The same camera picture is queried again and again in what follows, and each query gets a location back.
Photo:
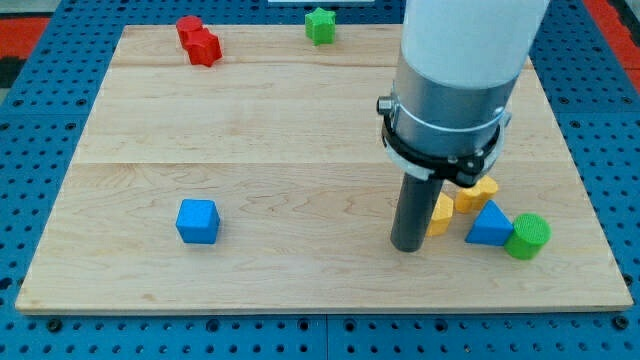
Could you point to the red cylinder block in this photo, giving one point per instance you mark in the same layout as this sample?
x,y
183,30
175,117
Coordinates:
x,y
186,25

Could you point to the green star block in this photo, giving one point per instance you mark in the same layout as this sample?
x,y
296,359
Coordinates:
x,y
320,26

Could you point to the yellow pentagon block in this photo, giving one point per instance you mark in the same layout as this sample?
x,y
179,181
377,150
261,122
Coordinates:
x,y
441,216

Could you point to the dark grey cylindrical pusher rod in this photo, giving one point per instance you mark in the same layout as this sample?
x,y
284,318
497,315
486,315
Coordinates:
x,y
415,206

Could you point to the yellow heart block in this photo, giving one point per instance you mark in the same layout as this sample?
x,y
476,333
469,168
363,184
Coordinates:
x,y
474,198

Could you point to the blue triangle block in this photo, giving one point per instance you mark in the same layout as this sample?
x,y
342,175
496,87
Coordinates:
x,y
491,226

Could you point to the red star block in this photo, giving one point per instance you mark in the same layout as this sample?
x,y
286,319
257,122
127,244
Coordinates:
x,y
203,47

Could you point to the green cylinder block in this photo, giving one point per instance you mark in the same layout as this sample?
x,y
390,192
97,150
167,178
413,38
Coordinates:
x,y
530,234

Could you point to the wooden board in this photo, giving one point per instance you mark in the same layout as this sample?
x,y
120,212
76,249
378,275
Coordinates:
x,y
284,137

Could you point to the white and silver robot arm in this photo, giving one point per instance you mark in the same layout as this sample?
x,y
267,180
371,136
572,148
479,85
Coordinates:
x,y
446,114

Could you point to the blue cube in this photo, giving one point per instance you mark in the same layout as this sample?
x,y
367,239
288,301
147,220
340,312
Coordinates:
x,y
198,221

